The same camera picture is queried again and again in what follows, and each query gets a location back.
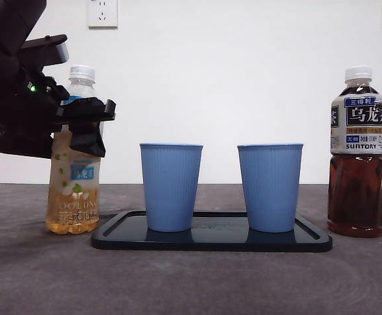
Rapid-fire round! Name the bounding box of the jasmine oolong tea bottle white label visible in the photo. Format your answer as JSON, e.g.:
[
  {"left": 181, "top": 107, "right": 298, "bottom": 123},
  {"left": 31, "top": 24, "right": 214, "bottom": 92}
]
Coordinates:
[{"left": 45, "top": 64, "right": 105, "bottom": 236}]

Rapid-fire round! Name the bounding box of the dark oolong tea bottle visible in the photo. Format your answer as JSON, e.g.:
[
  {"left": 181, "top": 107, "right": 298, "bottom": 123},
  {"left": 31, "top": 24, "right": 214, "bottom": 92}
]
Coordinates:
[{"left": 327, "top": 65, "right": 382, "bottom": 238}]

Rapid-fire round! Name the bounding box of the blue ribbed cup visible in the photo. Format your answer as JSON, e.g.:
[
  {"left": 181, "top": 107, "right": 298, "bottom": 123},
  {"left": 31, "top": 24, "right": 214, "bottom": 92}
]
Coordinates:
[
  {"left": 139, "top": 142, "right": 204, "bottom": 233},
  {"left": 237, "top": 142, "right": 305, "bottom": 234}
]

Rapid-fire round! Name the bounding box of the dark blue rectangular tray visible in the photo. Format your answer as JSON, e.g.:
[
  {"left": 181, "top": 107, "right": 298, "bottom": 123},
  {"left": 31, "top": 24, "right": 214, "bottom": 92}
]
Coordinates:
[{"left": 91, "top": 210, "right": 333, "bottom": 253}]

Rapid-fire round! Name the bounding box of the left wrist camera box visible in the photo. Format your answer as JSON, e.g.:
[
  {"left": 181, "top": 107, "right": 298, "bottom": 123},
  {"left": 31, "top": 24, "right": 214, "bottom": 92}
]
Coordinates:
[{"left": 20, "top": 34, "right": 70, "bottom": 66}]

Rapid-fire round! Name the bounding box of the white wall power outlet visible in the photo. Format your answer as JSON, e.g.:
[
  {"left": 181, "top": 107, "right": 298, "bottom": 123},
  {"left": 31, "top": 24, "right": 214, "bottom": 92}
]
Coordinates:
[{"left": 87, "top": 0, "right": 119, "bottom": 29}]

